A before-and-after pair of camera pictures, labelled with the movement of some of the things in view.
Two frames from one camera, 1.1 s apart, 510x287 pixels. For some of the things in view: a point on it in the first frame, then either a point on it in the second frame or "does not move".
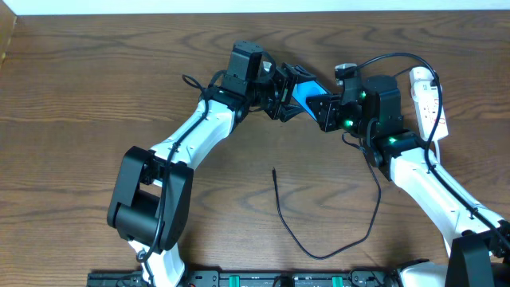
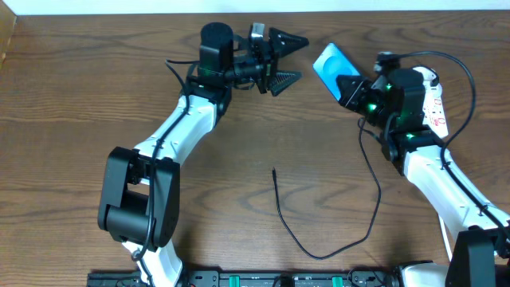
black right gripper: (329, 112) -> (356, 92)
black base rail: (254, 278) does not move
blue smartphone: (302, 90) -> (329, 64)
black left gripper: (280, 94) -> (264, 62)
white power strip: (426, 96) does not move
